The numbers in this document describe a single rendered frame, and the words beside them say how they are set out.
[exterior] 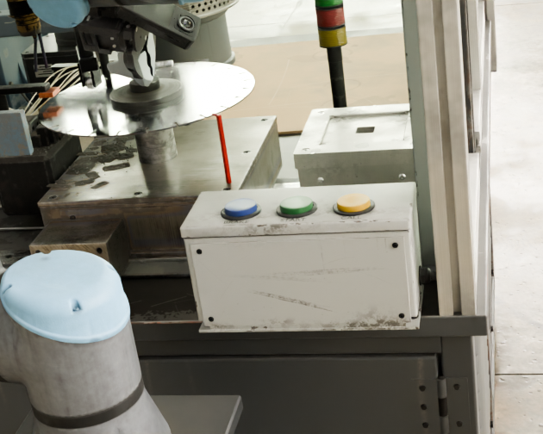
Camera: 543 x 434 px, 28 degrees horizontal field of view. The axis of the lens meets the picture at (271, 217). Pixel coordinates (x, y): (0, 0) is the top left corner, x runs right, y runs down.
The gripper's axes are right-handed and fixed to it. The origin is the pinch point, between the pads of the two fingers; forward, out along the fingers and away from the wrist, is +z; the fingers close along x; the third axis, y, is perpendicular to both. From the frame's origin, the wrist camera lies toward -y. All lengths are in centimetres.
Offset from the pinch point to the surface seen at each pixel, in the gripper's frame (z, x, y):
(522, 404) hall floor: 107, -10, -66
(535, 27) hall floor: 258, -270, -59
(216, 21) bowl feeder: 50, -59, 12
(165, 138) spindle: 9.3, 3.5, -1.9
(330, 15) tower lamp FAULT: 1.7, -18.7, -22.9
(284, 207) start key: -12.0, 26.0, -27.5
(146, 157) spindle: 11.4, 6.0, 0.6
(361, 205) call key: -13.2, 24.6, -36.6
